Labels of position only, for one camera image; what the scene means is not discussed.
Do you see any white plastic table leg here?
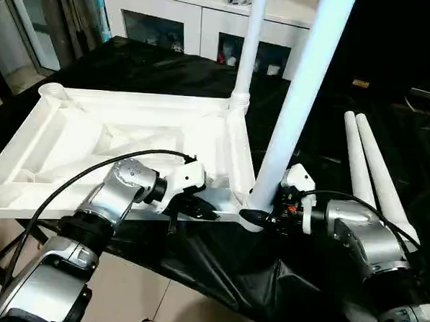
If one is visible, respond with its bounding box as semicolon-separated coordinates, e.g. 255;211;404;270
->
338;110;382;208
348;114;428;247
228;0;269;116
246;0;358;216

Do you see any white plastic table top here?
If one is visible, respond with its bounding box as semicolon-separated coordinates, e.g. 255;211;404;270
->
0;80;273;242

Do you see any black plastic mat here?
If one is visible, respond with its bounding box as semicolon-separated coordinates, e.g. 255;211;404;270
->
0;29;430;322

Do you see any white sideboard cabinet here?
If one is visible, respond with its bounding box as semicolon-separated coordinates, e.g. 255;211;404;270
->
96;0;322;83

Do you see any black backdrop cloth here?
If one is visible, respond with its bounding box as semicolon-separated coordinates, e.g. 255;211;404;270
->
297;0;430;96

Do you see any blue printed panel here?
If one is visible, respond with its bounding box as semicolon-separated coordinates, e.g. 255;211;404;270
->
93;0;113;43

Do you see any grey tripod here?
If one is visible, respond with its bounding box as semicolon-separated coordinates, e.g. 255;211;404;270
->
43;0;102;57

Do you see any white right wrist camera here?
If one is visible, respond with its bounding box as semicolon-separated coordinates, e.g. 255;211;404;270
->
279;162;317;235

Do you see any black folding stand frame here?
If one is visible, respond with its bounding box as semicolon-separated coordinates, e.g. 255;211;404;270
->
0;216;56;290

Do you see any glass door metal frame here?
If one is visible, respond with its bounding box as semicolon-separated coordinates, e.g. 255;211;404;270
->
0;0;66;76

